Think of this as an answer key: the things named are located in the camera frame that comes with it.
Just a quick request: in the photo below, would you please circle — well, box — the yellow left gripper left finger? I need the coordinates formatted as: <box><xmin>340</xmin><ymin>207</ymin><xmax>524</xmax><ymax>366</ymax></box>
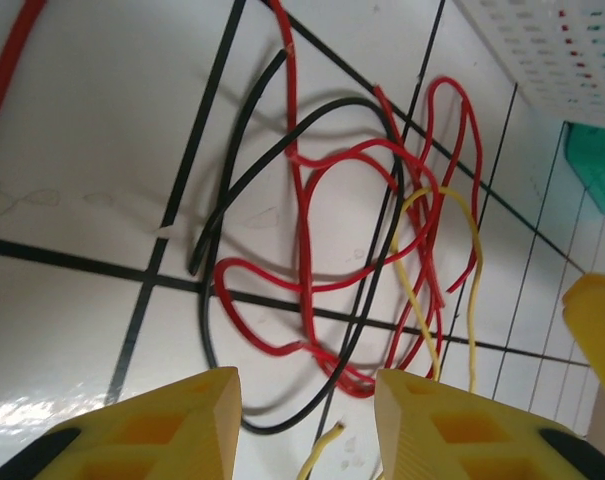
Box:
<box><xmin>0</xmin><ymin>366</ymin><xmax>243</xmax><ymax>480</ymax></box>

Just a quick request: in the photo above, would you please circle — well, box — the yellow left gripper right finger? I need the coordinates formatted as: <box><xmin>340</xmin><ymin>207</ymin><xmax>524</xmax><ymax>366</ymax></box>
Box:
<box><xmin>375</xmin><ymin>368</ymin><xmax>605</xmax><ymax>480</ymax></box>

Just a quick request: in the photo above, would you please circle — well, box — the black cable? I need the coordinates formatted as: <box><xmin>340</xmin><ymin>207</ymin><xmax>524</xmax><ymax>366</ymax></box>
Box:
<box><xmin>197</xmin><ymin>49</ymin><xmax>403</xmax><ymax>434</ymax></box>
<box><xmin>187</xmin><ymin>97</ymin><xmax>403</xmax><ymax>275</ymax></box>

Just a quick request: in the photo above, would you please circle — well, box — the teal plastic basket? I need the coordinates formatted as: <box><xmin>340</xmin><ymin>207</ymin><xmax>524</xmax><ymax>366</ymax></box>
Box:
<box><xmin>561</xmin><ymin>122</ymin><xmax>605</xmax><ymax>226</ymax></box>

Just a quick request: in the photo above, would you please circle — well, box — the white plastic basket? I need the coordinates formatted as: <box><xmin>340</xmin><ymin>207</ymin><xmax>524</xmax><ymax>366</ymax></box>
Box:
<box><xmin>456</xmin><ymin>0</ymin><xmax>605</xmax><ymax>126</ymax></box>

